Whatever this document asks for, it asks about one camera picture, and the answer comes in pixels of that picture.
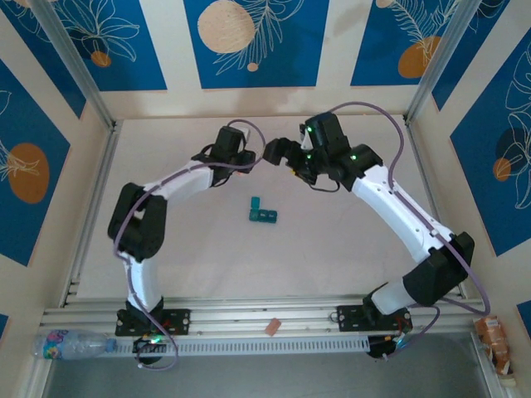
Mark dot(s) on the teal weekly pill organizer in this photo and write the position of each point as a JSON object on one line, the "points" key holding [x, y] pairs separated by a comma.
{"points": [[265, 216]]}

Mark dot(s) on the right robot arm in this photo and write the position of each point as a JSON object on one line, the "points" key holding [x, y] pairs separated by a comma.
{"points": [[398, 207]]}

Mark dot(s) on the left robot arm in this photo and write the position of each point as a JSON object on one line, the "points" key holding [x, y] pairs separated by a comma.
{"points": [[137, 224]]}

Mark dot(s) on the small orange-brown block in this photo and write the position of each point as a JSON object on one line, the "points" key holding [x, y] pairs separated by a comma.
{"points": [[272, 326]]}

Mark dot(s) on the clear plastic water bottle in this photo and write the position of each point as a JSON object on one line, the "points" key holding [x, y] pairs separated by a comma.
{"points": [[70, 344]]}

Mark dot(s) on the orange snack packet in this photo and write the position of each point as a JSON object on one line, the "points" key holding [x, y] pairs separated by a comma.
{"points": [[493, 340]]}

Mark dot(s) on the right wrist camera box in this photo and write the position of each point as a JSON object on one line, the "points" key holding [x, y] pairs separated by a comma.
{"points": [[306, 143]]}

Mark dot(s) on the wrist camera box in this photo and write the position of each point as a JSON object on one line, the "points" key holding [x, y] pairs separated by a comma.
{"points": [[306, 143], [247, 133]]}

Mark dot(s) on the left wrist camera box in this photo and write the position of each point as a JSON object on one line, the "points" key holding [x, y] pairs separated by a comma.
{"points": [[247, 133]]}

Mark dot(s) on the aluminium side rail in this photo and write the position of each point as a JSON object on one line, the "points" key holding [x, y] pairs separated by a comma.
{"points": [[103, 166], [422, 166]]}

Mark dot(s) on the aluminium frame post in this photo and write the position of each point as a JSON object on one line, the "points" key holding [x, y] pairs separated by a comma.
{"points": [[81, 70], [439, 62]]}

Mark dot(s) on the aluminium front frame beam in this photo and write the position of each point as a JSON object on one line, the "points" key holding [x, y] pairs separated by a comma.
{"points": [[249, 315]]}

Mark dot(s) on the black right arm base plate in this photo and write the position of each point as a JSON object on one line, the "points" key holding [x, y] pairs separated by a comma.
{"points": [[350, 317]]}

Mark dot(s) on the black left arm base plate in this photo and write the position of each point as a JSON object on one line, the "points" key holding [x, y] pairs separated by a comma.
{"points": [[178, 321]]}

